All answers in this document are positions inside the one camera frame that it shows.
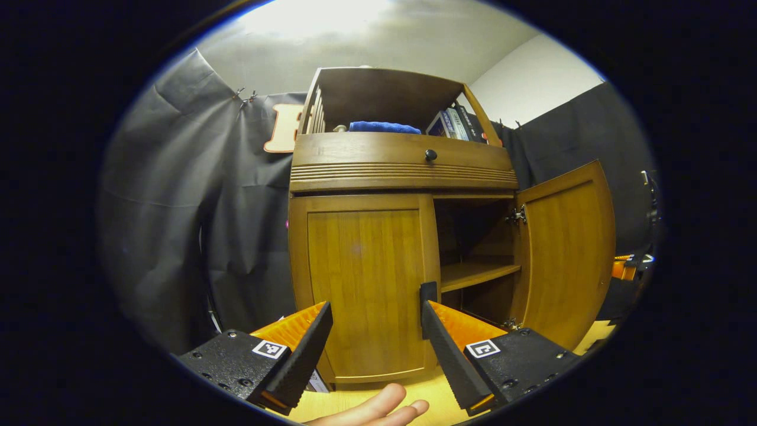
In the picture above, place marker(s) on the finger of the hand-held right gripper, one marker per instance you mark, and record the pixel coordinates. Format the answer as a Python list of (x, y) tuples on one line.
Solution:
[(624, 269)]

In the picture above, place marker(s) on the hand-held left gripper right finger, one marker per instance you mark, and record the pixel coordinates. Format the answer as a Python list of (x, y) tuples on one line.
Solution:
[(452, 361)]

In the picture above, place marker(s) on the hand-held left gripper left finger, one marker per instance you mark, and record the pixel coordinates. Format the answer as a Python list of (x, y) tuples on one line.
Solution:
[(301, 361)]

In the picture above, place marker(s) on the wooden shoe cabinet door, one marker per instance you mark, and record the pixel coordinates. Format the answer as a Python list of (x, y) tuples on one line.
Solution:
[(562, 254), (366, 266)]

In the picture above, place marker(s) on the wooden double-door shoe cabinet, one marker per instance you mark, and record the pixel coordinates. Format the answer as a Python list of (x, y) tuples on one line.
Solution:
[(402, 177)]

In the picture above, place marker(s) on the metal door hinge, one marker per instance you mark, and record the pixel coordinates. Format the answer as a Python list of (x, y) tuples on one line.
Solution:
[(517, 214)]

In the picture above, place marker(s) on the wooden cabinet drawer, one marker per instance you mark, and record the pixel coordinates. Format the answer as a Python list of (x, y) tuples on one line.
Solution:
[(366, 151)]

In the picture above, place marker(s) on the wooden inner shelf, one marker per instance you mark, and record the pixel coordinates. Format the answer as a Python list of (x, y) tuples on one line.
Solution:
[(473, 273)]

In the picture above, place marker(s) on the black backdrop cloth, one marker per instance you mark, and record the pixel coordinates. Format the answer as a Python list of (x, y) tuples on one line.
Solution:
[(177, 207)]

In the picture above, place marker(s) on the round black drawer knob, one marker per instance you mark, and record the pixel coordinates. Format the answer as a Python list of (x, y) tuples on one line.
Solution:
[(430, 155)]

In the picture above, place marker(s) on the grey book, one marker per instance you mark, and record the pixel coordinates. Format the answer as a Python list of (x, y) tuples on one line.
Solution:
[(455, 123)]

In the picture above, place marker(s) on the dark blue book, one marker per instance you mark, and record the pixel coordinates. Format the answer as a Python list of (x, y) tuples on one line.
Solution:
[(440, 125)]

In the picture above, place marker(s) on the folded blue cloth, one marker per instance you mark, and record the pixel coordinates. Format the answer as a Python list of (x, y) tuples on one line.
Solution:
[(384, 126)]

